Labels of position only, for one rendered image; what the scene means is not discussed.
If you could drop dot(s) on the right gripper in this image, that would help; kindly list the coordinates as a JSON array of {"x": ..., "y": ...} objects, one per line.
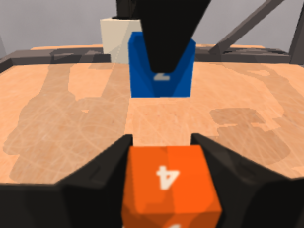
[{"x": 167, "y": 27}]

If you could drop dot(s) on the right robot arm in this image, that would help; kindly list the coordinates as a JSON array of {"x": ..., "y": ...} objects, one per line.
[{"x": 126, "y": 10}]

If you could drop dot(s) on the blue block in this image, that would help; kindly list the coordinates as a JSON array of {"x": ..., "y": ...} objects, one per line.
[{"x": 146, "y": 84}]

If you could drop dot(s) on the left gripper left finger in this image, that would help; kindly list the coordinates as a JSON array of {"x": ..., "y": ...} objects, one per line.
[{"x": 95, "y": 201}]

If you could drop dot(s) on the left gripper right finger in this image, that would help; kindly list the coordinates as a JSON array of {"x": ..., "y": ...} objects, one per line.
[{"x": 251, "y": 195}]

